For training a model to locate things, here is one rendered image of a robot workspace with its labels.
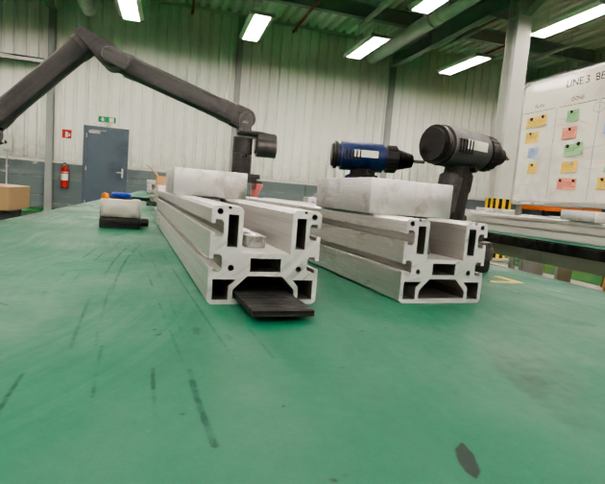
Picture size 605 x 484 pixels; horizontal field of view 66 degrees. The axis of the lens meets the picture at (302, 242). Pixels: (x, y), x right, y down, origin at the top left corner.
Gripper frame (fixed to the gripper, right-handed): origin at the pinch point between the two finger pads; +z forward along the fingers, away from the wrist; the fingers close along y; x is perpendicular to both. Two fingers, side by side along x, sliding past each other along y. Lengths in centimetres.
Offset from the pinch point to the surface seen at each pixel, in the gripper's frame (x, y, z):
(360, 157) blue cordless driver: -50, 13, -13
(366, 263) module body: -90, -6, 3
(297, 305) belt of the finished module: -102, -18, 5
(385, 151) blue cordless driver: -51, 18, -15
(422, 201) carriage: -90, 1, -5
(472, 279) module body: -97, 3, 3
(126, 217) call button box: -33.2, -31.1, 3.2
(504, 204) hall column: 517, 596, -16
